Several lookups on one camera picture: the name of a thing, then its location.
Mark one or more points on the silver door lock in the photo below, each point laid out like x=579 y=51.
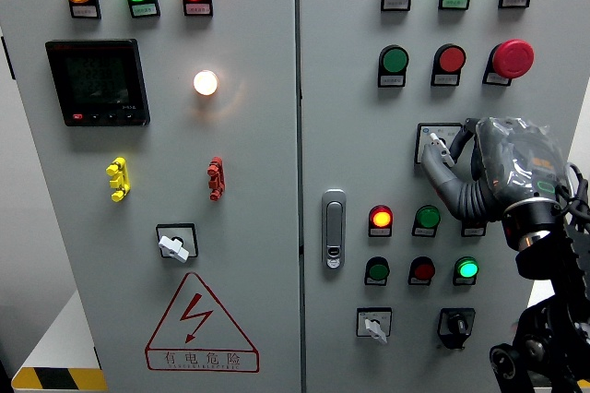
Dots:
x=333 y=227

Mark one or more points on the small white label plate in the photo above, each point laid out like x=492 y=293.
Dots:
x=463 y=282
x=380 y=232
x=454 y=3
x=514 y=1
x=419 y=282
x=497 y=79
x=472 y=232
x=85 y=11
x=423 y=232
x=392 y=80
x=145 y=10
x=375 y=282
x=445 y=80
x=198 y=9
x=396 y=3

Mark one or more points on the small red-rimmed orange lit lamp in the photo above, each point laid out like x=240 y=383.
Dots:
x=381 y=217

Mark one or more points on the small green unlit lamp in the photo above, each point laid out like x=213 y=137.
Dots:
x=428 y=217

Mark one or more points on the short black cabinet hinge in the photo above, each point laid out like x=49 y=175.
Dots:
x=97 y=357

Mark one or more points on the long black cabinet hinge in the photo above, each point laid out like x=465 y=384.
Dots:
x=8 y=59

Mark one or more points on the large green push button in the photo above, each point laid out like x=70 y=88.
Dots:
x=395 y=59

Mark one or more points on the black and yellow striped tape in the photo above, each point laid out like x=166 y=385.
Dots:
x=57 y=379

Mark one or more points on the large red stop button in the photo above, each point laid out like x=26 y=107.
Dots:
x=512 y=58

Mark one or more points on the small green lit lamp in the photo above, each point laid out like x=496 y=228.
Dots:
x=467 y=268

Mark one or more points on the grey cabinet door with display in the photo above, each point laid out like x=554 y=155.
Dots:
x=253 y=158

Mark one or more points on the black digital display meter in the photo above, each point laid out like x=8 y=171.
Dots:
x=97 y=82

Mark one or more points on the small green push button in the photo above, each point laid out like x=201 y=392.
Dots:
x=378 y=270

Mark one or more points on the large grey turn switch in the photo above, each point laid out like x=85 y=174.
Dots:
x=443 y=129

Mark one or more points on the small red push button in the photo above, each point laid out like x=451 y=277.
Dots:
x=424 y=270

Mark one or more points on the red warning triangle sign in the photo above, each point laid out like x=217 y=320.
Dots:
x=201 y=359

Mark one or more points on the grey cabinet door with lock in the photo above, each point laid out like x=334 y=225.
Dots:
x=359 y=144

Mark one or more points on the large red push button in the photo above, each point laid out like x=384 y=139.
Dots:
x=451 y=59

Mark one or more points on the white lit lamp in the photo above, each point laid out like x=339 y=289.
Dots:
x=205 y=82

